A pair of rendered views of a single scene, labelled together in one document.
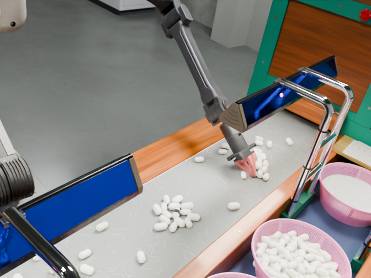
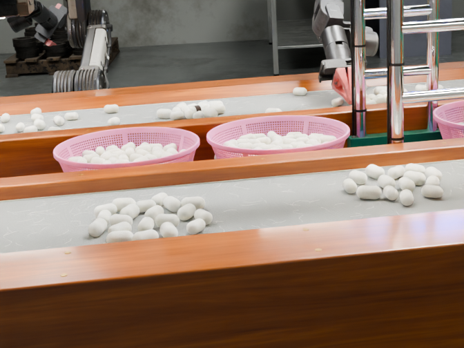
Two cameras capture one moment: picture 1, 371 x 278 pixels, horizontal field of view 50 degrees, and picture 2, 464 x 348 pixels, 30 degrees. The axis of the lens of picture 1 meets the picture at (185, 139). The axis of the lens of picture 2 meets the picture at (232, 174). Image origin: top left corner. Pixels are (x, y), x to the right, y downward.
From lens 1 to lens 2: 1.56 m
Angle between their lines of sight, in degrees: 47
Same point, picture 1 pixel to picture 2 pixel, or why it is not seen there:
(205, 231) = not seen: hidden behind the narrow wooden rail
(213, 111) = (316, 18)
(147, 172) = (214, 90)
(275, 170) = not seen: hidden behind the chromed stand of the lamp
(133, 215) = (154, 110)
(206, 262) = (161, 123)
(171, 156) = (263, 84)
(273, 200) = (329, 110)
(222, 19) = not seen: outside the picture
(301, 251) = (296, 141)
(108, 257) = (89, 122)
